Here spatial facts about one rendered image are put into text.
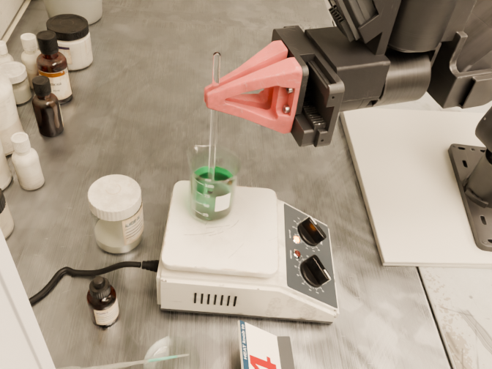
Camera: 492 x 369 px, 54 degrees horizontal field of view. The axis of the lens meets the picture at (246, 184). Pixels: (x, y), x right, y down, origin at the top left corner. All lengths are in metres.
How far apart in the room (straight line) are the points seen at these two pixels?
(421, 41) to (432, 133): 0.42
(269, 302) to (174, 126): 0.36
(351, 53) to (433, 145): 0.42
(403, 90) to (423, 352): 0.30
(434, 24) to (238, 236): 0.27
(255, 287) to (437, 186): 0.36
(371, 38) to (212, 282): 0.28
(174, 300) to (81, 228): 0.17
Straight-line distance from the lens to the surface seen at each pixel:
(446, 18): 0.45
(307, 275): 0.54
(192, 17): 1.08
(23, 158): 0.66
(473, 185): 0.75
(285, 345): 0.55
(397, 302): 0.63
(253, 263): 0.50
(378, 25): 0.42
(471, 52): 0.50
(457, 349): 0.63
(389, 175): 0.75
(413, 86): 0.47
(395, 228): 0.68
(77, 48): 0.89
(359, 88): 0.43
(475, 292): 0.68
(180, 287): 0.51
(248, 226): 0.53
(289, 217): 0.58
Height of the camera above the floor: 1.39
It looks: 45 degrees down
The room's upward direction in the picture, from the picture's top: 9 degrees clockwise
